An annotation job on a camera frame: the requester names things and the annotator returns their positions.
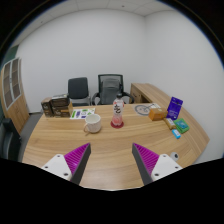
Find dark brown carton box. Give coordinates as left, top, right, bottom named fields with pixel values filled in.
left=41, top=97, right=54, bottom=117

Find green flat box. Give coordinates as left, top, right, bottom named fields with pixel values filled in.
left=173, top=117, right=190, bottom=134

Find small blue box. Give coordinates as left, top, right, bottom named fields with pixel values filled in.
left=171, top=128, right=182, bottom=140

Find wooden shelf cabinet glass doors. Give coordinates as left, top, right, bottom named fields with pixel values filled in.
left=0, top=57, right=30, bottom=134

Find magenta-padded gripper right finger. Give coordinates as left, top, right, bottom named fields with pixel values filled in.
left=131, top=142, right=184, bottom=186

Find tan brown carton box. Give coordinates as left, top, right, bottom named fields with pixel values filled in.
left=51, top=104, right=74, bottom=118

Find clear sheet with round print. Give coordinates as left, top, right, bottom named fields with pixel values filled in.
left=134, top=102, right=162, bottom=117

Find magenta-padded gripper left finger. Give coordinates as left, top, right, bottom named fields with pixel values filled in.
left=41, top=142, right=92, bottom=185

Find black leather sofa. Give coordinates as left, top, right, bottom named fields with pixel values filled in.
left=0, top=118, right=23, bottom=161

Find white mug with orange pattern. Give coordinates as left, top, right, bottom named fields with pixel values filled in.
left=82, top=113, right=102, bottom=135

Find clear drink bottle black cap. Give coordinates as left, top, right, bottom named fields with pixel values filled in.
left=111, top=93, right=125, bottom=128

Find small white round device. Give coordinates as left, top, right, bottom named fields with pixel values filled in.
left=169, top=151, right=180, bottom=163

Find printed white sticker sheet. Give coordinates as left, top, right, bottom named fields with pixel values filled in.
left=69, top=107, right=96, bottom=120

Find purple upright box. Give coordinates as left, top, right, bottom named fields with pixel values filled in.
left=166, top=96, right=184, bottom=121

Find orange cardboard box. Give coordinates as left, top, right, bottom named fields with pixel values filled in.
left=147, top=107, right=169, bottom=122

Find black office chair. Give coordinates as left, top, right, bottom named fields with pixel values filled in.
left=67, top=77, right=92, bottom=107

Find mesh office chair grey back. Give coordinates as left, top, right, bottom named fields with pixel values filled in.
left=92, top=73, right=134, bottom=106

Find small yellow bar pack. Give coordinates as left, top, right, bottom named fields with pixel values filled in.
left=163, top=117, right=177, bottom=130

